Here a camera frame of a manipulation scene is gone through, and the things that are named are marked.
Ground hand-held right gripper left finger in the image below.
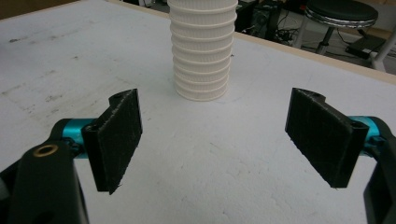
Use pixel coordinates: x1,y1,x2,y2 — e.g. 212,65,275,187
62,88,144,196

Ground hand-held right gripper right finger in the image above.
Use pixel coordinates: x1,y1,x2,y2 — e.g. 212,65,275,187
284,87,381,189

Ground stack of white ribbed cups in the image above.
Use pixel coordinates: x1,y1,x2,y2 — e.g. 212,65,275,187
166,0,239,103

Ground black flat box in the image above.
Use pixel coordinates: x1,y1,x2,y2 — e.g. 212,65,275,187
345,35,388,61

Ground white metal stand leg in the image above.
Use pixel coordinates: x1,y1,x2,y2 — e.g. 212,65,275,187
370,27,396,73

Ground black round stool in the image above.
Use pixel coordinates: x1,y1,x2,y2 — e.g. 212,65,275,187
292,0,379,56

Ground black computer case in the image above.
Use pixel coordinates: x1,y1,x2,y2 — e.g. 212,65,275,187
234,0,283,41

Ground black cable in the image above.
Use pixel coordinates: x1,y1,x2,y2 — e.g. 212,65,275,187
274,10,302,45

